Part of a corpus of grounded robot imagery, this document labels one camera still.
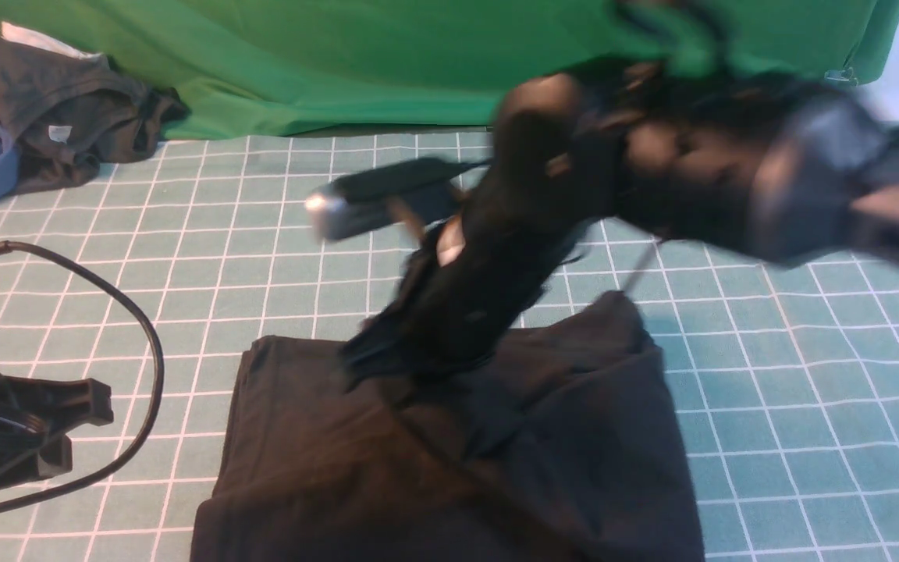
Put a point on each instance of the crumpled dark gray garment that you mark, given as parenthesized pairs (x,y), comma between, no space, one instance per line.
(70,116)

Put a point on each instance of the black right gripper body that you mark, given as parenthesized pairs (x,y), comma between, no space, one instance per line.
(474,274)

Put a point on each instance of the white cloth piece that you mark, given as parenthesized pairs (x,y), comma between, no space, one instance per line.
(31,45)

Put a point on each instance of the metal binder clip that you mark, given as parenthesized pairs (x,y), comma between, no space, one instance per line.
(845,77)

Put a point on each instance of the dark gray long-sleeve top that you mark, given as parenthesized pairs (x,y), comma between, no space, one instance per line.
(566,447)

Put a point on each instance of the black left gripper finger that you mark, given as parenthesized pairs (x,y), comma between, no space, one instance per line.
(47,404)
(47,460)

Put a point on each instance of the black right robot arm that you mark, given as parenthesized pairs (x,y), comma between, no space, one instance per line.
(770,167)

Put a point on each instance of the green backdrop cloth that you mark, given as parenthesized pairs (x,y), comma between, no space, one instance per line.
(286,67)

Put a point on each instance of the mint grid tablecloth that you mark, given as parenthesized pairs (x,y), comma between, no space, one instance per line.
(786,382)

